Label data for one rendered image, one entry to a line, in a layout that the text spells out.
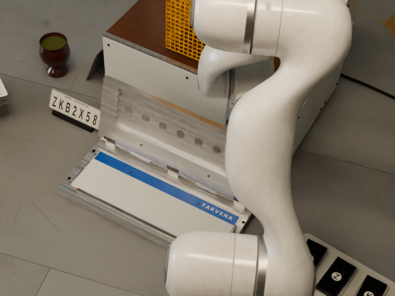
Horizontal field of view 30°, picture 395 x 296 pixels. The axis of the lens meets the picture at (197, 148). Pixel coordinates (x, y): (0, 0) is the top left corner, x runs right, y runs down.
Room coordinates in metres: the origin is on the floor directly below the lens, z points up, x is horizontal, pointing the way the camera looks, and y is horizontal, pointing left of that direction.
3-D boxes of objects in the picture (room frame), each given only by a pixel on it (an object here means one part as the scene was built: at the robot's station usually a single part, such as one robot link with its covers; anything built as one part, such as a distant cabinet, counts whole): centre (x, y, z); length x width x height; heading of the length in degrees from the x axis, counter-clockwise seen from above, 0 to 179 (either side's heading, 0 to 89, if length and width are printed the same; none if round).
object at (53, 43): (1.52, 0.41, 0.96); 0.09 x 0.09 x 0.11
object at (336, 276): (0.89, -0.33, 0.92); 0.10 x 0.05 x 0.01; 146
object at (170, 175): (1.08, 0.09, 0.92); 0.44 x 0.21 x 0.04; 63
